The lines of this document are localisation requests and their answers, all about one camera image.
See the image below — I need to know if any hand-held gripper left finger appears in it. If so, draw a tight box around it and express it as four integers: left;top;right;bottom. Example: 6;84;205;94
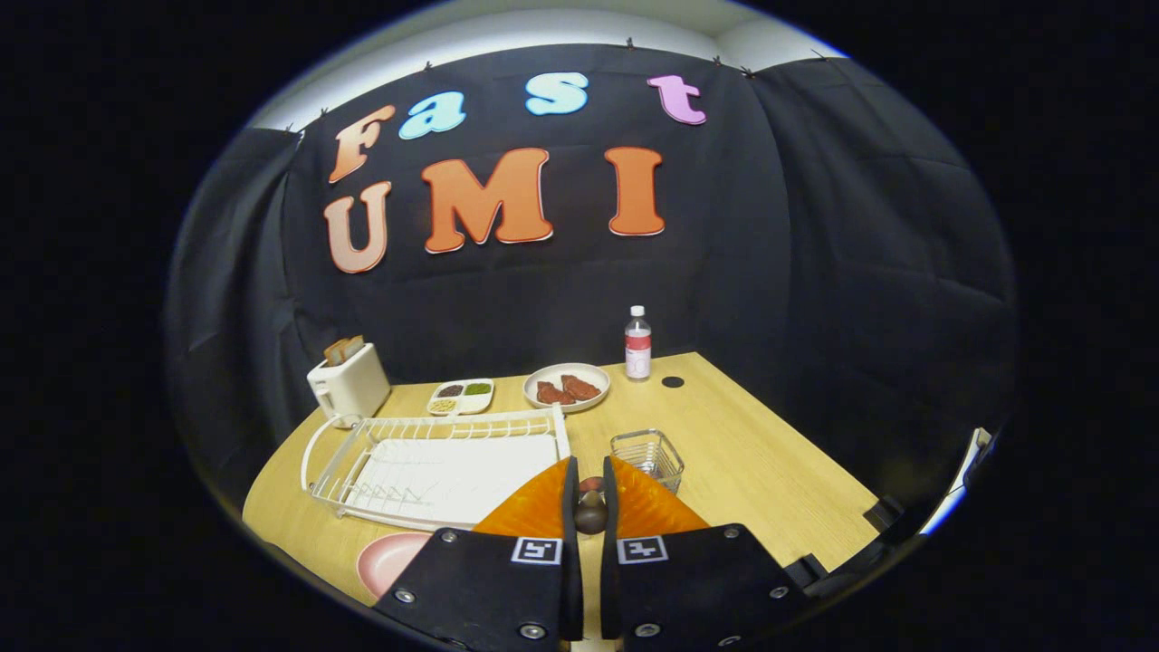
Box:
374;455;586;648

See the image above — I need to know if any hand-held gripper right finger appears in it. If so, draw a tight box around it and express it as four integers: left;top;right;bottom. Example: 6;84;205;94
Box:
599;455;809;649

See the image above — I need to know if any dark brown spoon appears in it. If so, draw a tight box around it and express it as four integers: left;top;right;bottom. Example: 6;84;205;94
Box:
574;476;609;535

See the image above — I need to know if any metal wire basket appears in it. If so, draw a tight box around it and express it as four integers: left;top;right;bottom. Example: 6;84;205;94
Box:
609;429;685;494

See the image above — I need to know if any white wire dish rack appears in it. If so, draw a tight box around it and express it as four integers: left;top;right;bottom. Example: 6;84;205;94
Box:
301;405;573;533

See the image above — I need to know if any pink plate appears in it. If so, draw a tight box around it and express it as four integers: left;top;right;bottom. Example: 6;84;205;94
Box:
356;532;434;600

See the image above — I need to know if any white divided dish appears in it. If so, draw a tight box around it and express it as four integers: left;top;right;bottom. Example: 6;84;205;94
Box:
426;379;495;417

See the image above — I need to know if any white round plate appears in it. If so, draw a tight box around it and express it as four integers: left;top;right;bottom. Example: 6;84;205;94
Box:
523;363;611;414

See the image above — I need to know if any clear bottle with red label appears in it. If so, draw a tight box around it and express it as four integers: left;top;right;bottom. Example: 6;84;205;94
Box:
624;305;653;381

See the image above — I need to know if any black backdrop cloth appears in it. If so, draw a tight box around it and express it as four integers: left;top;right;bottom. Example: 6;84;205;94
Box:
163;43;1020;535

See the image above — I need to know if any white toaster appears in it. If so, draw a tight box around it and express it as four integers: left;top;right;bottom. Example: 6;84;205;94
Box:
306;342;392;428

